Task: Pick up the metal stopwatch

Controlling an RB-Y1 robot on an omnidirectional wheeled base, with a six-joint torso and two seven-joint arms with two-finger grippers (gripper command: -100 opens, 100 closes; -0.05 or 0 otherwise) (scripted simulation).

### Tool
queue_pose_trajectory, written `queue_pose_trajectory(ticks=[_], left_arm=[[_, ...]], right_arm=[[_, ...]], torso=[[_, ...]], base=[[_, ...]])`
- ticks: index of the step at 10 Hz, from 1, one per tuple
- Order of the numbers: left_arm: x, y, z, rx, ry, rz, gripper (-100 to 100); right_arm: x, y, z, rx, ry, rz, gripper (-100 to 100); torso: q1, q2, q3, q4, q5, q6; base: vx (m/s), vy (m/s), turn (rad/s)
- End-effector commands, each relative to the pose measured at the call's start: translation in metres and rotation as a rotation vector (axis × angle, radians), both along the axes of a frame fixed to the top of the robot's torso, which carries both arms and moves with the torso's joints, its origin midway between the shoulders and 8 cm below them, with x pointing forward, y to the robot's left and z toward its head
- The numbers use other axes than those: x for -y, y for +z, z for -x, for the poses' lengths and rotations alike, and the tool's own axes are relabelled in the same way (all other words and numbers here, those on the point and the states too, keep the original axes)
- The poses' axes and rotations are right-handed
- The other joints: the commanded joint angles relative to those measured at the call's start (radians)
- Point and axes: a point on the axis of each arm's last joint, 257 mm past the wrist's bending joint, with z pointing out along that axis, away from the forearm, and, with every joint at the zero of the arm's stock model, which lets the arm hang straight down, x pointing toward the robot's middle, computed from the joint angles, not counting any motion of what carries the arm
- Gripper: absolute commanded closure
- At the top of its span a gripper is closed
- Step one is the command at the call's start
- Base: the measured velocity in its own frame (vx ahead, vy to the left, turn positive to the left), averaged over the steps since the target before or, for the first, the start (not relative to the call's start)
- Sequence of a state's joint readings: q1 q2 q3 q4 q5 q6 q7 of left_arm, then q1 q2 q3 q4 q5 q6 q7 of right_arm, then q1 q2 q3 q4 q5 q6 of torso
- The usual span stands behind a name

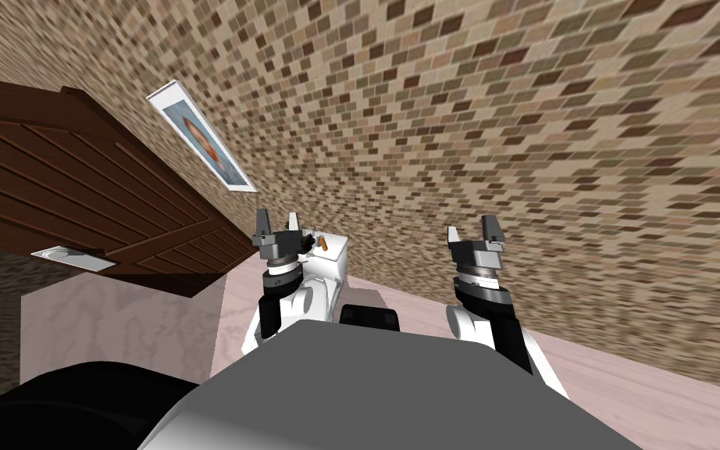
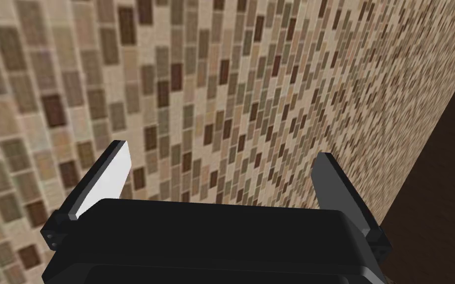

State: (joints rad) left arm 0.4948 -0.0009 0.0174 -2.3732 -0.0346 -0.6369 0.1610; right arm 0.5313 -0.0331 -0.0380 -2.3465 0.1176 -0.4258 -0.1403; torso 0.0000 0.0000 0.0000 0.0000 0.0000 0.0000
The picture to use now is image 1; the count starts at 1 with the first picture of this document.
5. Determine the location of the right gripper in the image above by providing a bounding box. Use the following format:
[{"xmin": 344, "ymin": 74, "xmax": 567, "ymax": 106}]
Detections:
[{"xmin": 447, "ymin": 215, "xmax": 505, "ymax": 273}]

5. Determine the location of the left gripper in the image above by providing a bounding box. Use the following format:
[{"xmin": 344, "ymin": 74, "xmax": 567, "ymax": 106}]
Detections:
[{"xmin": 251, "ymin": 209, "xmax": 312, "ymax": 263}]

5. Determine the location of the white toilet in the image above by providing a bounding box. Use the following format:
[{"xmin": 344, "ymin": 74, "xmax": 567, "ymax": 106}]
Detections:
[{"xmin": 284, "ymin": 230, "xmax": 350, "ymax": 326}]

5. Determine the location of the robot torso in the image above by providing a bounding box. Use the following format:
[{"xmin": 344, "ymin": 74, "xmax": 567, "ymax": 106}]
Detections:
[{"xmin": 137, "ymin": 303, "xmax": 643, "ymax": 450}]

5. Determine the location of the dark brown wooden door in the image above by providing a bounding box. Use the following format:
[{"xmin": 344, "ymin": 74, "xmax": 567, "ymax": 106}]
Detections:
[{"xmin": 0, "ymin": 73, "xmax": 259, "ymax": 298}]

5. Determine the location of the white framed wall picture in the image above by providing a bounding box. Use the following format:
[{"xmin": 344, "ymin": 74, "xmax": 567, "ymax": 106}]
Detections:
[{"xmin": 145, "ymin": 79, "xmax": 258, "ymax": 195}]

